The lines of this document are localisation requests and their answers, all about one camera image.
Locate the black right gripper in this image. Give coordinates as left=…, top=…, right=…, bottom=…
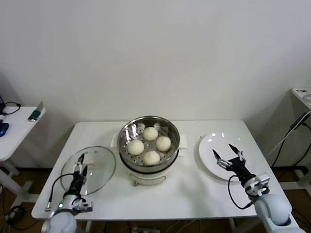
left=212, top=143, right=257, bottom=185

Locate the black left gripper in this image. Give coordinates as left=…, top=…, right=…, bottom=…
left=69, top=152, right=89, bottom=195

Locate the glass lid cream handle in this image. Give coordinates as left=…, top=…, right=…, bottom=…
left=60, top=145, right=117, bottom=196

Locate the white steamed baozi bun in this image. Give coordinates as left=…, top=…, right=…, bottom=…
left=155, top=135, right=172, bottom=151
left=142, top=126, right=159, bottom=141
left=143, top=150, right=161, bottom=166
left=127, top=140, right=145, bottom=156

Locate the stainless steel steamer basket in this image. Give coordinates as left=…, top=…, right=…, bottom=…
left=117, top=116, right=181, bottom=172

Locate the white round plate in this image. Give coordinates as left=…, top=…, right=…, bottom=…
left=198, top=132, right=256, bottom=182

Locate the white electric cooker pot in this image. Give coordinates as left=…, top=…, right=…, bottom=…
left=110, top=133, right=188, bottom=188

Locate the white side table rounded top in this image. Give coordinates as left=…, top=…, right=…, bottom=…
left=0, top=105, right=47, bottom=203

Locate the green silver handheld tool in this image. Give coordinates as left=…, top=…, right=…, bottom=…
left=27, top=101, right=44, bottom=122

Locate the floor power strip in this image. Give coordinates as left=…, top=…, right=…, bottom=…
left=131, top=225, right=160, bottom=233

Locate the blue small device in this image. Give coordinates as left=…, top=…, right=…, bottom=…
left=0, top=123, right=10, bottom=138

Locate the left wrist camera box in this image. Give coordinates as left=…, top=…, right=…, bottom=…
left=74, top=199, right=94, bottom=214

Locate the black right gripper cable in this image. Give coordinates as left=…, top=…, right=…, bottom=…
left=228, top=176, right=256, bottom=210

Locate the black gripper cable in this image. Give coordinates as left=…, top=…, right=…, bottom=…
left=45, top=173, right=73, bottom=212
left=228, top=176, right=256, bottom=210

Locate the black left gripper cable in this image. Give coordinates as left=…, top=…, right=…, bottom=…
left=45, top=173, right=73, bottom=212

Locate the black floor cable bundle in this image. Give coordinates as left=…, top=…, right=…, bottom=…
left=4, top=205, right=32, bottom=230

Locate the white hanging cable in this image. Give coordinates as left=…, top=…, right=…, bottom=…
left=266, top=113, right=308, bottom=157

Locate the black looped desk cable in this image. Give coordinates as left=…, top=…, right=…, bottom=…
left=0, top=96, right=22, bottom=117

